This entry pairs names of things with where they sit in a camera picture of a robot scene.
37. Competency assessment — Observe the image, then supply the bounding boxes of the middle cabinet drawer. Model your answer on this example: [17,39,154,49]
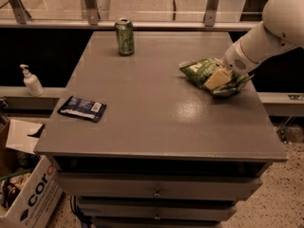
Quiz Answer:
[78,198,237,221]

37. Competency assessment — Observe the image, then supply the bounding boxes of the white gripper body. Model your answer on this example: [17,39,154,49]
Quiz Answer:
[220,41,259,75]

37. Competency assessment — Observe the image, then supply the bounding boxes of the grey drawer cabinet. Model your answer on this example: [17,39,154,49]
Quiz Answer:
[35,31,286,228]

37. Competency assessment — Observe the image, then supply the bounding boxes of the blue snack packet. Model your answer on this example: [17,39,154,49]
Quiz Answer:
[57,96,106,123]

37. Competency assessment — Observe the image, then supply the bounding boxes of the green jalapeno chip bag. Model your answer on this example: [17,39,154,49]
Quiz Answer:
[180,58,252,98]

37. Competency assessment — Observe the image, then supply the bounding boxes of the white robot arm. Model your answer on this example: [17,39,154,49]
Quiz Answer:
[203,0,304,90]

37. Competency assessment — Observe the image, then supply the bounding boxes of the top cabinet drawer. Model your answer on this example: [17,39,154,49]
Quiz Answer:
[54,172,261,201]

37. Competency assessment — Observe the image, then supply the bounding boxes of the green soda can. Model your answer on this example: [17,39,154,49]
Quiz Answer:
[115,18,135,56]

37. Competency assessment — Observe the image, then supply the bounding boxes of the white cardboard box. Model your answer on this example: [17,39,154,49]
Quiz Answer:
[0,119,63,228]

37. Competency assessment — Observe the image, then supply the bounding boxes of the cabinet drawer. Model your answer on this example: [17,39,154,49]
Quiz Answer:
[78,198,237,221]
[54,172,261,201]

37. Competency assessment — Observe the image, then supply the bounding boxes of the white pump dispenser bottle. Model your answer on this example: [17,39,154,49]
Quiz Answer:
[20,65,45,96]

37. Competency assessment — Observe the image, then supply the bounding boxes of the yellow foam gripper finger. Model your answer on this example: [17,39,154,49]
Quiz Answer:
[204,68,232,90]

